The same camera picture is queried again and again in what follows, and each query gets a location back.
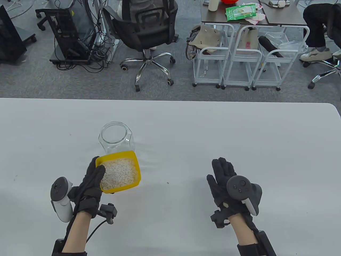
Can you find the orange red bowl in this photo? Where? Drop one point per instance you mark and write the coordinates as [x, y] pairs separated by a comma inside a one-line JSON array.
[[229, 1]]

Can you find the clear plastic bag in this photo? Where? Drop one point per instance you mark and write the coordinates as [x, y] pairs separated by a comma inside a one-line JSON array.
[[290, 45]]

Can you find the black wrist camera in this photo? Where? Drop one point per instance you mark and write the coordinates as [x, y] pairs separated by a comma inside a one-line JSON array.
[[109, 212], [219, 218]]

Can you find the black computer tower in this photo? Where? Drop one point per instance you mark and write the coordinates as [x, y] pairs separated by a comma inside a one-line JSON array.
[[77, 29]]

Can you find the beige paper bag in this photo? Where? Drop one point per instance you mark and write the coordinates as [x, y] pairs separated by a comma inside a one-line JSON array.
[[247, 40]]

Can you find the black monitor stand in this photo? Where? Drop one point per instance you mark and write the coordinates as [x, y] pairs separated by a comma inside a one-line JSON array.
[[8, 40]]

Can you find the white metal trolley cart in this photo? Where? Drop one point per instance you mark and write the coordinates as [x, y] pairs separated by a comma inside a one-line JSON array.
[[210, 50], [277, 52], [245, 52]]

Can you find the pink white wrapper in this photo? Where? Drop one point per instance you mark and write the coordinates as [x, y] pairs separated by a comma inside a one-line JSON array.
[[255, 18]]

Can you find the person's left forearm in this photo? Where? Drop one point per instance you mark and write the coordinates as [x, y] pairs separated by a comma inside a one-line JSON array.
[[76, 232]]

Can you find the person's right hand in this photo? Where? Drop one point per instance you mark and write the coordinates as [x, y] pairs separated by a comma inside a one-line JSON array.
[[221, 178]]

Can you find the black mesh office chair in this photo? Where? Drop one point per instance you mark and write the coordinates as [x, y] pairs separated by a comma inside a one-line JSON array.
[[143, 32]]

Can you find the white metal desk frame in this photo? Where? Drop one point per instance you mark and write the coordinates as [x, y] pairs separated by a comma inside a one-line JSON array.
[[105, 26]]

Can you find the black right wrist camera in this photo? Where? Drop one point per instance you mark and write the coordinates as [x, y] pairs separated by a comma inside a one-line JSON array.
[[219, 218]]

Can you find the chrome office chair base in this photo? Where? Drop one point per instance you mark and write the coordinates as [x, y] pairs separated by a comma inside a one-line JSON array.
[[323, 74]]

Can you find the green snack packet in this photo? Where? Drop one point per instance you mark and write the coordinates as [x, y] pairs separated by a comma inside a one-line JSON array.
[[239, 12]]

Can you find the yellow plastic food container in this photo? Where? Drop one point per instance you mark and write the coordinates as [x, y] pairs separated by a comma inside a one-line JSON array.
[[120, 156]]

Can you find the beige fabric bag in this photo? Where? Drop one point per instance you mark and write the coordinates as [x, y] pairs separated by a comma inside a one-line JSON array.
[[205, 37]]

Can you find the clear glass jar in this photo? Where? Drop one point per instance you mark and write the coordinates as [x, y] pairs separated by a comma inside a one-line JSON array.
[[128, 144]]

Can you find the person's right forearm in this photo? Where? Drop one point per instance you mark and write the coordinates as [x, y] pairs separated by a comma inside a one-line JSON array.
[[241, 230]]

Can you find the dark grey controller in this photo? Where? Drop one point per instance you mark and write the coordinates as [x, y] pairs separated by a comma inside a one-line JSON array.
[[61, 208], [239, 188]]

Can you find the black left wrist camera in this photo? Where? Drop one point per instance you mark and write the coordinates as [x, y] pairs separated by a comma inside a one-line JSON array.
[[109, 212]]

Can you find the brown side table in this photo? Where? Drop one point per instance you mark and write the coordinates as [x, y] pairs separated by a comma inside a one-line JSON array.
[[287, 16], [213, 17]]

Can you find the white rice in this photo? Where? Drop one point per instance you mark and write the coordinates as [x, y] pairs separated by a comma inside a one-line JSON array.
[[120, 173]]

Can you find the black cylinder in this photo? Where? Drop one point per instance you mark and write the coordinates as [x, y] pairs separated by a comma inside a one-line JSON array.
[[267, 44]]

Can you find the person's left hand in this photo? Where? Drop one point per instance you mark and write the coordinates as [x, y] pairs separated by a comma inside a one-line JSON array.
[[89, 184]]

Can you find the white bottle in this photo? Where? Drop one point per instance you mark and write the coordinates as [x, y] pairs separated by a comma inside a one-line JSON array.
[[213, 5]]

